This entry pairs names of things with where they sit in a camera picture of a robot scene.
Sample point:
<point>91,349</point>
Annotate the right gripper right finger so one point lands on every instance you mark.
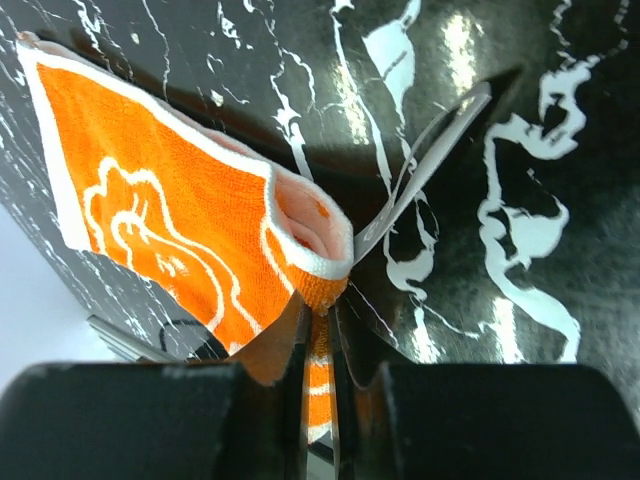
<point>396,419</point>

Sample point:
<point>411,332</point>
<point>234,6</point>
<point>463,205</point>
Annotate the black marble pattern mat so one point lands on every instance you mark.
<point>524,245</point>

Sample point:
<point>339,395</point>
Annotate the orange white patterned towel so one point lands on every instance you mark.
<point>228,233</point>

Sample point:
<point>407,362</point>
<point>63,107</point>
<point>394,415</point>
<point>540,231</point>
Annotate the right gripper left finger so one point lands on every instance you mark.
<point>240,418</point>

